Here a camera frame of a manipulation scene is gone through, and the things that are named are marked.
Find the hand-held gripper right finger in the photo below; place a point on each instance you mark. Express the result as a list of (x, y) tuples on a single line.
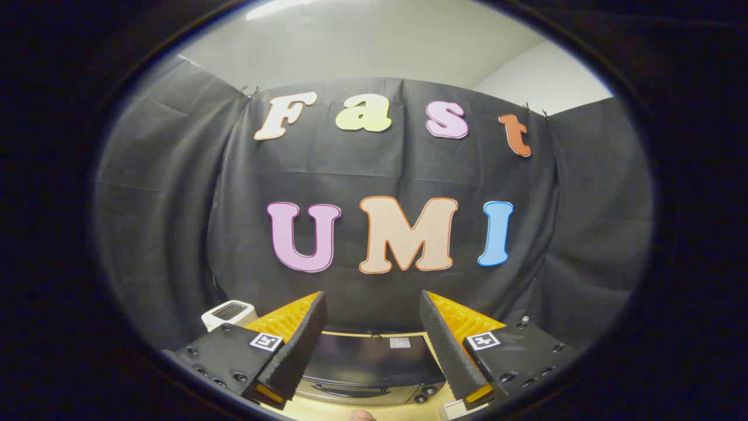
[(447, 351)]

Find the white bread toaster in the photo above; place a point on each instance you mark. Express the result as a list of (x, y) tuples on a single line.
[(225, 313)]

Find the black toaster oven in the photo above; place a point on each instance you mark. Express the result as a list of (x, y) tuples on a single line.
[(368, 362)]

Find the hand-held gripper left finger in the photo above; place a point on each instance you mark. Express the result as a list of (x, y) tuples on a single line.
[(295, 351)]

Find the black backdrop cloth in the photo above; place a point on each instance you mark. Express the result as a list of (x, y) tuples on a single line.
[(175, 204)]

